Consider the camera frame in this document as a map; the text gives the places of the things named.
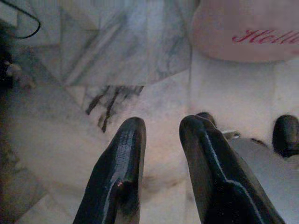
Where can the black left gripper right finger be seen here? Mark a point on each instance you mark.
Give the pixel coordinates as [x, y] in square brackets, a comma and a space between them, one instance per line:
[215, 177]

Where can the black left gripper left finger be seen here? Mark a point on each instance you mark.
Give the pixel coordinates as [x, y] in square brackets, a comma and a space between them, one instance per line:
[116, 177]

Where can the pale pink pillow red script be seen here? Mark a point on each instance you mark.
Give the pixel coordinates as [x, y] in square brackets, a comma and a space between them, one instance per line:
[222, 23]

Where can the grey black robot foot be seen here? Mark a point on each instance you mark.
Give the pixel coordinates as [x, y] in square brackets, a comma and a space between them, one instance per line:
[257, 163]

